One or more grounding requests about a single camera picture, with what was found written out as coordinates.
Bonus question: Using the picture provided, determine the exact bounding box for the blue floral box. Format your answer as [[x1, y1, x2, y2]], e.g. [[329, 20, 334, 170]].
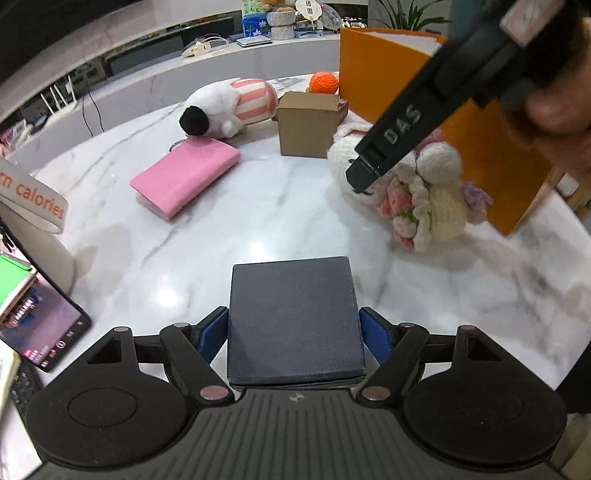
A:
[[242, 12, 271, 38]]

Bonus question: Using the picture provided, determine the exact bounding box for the white stand orange lettering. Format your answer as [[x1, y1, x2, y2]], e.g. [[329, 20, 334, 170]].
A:
[[0, 159, 77, 296]]

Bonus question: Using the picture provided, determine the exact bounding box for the black smartphone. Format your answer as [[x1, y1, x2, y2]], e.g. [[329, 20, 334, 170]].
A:
[[0, 272, 92, 374]]

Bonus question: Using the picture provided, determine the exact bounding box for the black keyboard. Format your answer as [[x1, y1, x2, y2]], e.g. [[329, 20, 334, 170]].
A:
[[4, 362, 47, 418]]

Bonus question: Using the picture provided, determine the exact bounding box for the orange crochet ball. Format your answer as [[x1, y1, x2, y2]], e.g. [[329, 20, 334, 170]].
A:
[[308, 71, 341, 96]]

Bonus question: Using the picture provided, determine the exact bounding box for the dark grey box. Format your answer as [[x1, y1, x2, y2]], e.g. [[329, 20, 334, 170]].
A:
[[226, 256, 366, 387]]

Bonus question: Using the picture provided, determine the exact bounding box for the green potted plant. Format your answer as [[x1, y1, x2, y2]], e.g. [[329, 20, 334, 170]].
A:
[[369, 0, 452, 36]]

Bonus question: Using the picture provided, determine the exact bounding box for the orange storage box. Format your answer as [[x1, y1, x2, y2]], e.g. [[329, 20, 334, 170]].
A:
[[339, 27, 568, 236]]

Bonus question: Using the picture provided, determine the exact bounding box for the brown cardboard box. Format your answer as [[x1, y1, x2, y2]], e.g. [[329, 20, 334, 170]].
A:
[[276, 91, 348, 159]]

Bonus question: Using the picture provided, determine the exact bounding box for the white wifi router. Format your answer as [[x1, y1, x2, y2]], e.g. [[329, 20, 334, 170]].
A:
[[44, 75, 78, 114]]

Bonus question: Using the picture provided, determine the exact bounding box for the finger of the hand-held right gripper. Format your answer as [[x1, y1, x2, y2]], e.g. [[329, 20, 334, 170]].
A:
[[345, 134, 393, 193]]

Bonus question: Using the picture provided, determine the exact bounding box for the white plush pink striped hat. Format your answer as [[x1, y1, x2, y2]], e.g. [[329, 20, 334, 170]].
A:
[[179, 78, 279, 140]]

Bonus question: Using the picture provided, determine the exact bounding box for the white crochet bunny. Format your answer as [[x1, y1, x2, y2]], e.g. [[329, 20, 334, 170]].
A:
[[327, 122, 393, 200]]

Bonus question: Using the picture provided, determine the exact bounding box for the white marble tv cabinet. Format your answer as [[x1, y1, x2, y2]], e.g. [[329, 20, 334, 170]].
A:
[[85, 34, 342, 137]]

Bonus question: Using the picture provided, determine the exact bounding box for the white power strip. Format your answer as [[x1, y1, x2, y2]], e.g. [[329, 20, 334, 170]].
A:
[[181, 40, 213, 59]]

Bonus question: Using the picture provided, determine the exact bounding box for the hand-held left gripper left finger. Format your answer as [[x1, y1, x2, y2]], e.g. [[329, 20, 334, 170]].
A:
[[88, 306, 235, 405]]

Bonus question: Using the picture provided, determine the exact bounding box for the crochet flower bouquet doll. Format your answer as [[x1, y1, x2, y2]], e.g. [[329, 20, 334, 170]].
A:
[[369, 129, 494, 253]]

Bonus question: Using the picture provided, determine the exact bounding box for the green flat pad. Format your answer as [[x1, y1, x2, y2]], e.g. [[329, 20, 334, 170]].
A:
[[0, 253, 38, 320]]

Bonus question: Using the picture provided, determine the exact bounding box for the white round paper fan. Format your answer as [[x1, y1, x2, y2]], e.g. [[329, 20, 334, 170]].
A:
[[295, 0, 324, 22]]

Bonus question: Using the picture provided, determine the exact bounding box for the black television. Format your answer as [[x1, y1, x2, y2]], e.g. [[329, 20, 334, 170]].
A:
[[18, 0, 242, 70]]

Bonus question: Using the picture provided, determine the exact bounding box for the pink wallet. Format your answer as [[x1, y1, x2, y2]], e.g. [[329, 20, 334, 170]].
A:
[[130, 137, 241, 221]]

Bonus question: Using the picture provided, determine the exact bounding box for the translucent floral fan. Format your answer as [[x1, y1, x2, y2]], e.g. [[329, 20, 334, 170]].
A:
[[321, 2, 345, 27]]

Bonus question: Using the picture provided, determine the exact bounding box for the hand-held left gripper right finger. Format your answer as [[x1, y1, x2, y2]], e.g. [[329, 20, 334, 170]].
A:
[[358, 307, 502, 403]]

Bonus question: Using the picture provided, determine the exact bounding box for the person's right hand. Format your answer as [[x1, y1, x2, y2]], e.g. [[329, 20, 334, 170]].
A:
[[525, 58, 591, 182]]

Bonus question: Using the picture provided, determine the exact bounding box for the black cable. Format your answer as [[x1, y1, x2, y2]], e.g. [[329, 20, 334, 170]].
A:
[[82, 89, 105, 137]]

